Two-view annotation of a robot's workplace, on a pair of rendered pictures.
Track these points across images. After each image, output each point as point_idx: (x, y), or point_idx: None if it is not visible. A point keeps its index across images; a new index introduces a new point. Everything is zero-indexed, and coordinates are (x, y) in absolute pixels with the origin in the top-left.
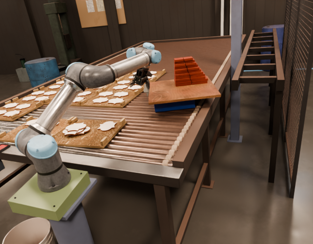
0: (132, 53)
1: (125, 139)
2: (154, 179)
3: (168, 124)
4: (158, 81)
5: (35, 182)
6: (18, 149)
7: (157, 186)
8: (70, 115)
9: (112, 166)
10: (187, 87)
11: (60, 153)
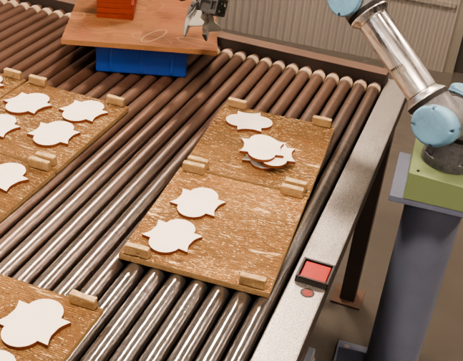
0: None
1: (296, 113)
2: (403, 104)
3: (244, 74)
4: (67, 30)
5: (456, 178)
6: (459, 133)
7: None
8: (114, 191)
9: (387, 124)
10: (152, 12)
11: (345, 177)
